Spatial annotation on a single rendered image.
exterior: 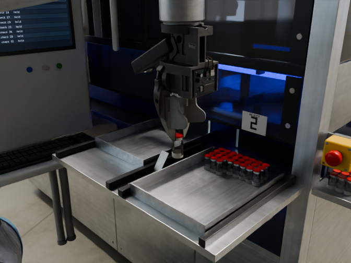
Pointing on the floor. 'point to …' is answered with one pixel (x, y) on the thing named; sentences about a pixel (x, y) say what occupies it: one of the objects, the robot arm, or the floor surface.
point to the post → (314, 122)
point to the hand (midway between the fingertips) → (175, 131)
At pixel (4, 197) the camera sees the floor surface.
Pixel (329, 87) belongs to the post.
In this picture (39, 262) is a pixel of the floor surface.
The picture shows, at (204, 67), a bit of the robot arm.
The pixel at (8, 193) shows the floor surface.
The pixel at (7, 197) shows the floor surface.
